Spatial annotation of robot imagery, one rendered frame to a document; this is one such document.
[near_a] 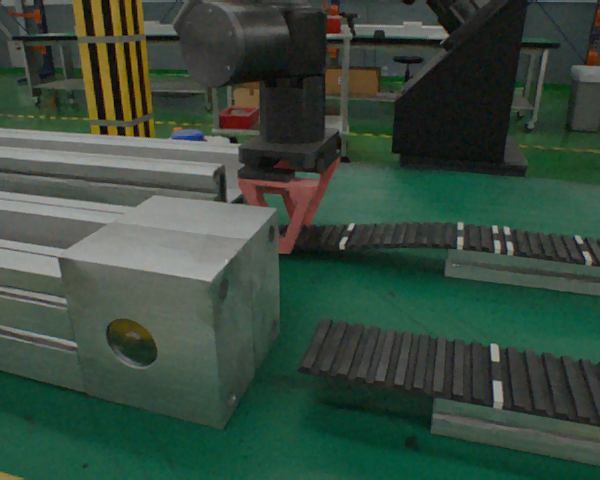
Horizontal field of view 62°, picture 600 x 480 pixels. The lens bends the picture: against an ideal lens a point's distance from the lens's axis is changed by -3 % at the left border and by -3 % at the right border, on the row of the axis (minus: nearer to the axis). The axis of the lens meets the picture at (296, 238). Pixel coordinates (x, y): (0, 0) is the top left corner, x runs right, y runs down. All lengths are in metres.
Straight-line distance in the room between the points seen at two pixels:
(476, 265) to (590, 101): 4.94
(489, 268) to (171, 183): 0.29
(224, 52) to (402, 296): 0.23
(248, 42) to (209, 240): 0.14
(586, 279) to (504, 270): 0.07
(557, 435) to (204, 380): 0.19
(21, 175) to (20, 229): 0.18
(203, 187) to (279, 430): 0.23
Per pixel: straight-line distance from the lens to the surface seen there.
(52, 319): 0.32
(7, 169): 0.60
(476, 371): 0.30
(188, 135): 0.64
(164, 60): 9.14
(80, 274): 0.29
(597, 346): 0.41
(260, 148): 0.42
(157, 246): 0.28
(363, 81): 5.25
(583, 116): 5.40
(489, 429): 0.30
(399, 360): 0.29
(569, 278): 0.48
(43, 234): 0.40
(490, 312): 0.42
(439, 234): 0.46
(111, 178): 0.50
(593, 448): 0.31
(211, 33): 0.37
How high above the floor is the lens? 0.99
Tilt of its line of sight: 24 degrees down
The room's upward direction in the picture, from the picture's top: straight up
